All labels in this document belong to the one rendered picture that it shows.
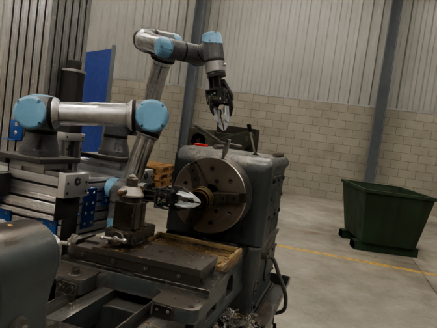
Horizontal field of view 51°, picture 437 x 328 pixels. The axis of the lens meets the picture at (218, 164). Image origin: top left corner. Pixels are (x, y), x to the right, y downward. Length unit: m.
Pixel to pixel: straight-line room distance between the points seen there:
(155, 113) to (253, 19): 10.95
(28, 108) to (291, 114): 10.50
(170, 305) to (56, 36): 1.35
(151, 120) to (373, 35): 10.84
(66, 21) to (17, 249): 1.53
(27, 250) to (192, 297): 0.57
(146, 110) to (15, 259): 0.98
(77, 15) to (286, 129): 10.00
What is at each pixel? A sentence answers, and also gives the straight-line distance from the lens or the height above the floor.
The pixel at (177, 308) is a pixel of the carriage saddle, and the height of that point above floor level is 0.90.
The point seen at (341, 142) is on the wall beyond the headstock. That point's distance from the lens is 11.87.
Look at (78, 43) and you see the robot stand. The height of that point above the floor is 1.66.
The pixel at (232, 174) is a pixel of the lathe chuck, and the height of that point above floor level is 1.18.
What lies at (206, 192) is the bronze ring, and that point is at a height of 1.11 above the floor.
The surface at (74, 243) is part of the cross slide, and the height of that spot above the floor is 0.96.
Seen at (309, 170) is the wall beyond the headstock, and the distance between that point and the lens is 11.90.
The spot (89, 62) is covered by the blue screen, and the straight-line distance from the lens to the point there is 7.59.
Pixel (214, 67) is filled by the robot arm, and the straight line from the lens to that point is 1.72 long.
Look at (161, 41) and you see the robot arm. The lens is 1.76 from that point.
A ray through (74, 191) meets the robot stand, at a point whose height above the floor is 1.05.
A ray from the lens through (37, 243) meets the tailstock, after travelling 0.84.
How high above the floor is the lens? 1.35
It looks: 4 degrees down
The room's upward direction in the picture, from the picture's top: 8 degrees clockwise
